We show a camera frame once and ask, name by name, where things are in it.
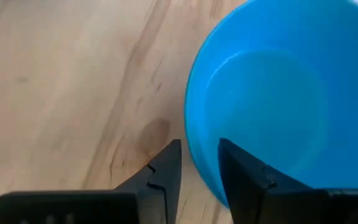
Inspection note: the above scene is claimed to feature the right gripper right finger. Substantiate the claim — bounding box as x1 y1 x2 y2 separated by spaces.
218 138 358 224

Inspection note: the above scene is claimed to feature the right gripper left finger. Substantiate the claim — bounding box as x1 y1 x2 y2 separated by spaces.
0 139 183 224

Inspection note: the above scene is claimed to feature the blue plastic mini bowl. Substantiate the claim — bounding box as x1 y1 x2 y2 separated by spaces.
183 0 358 209

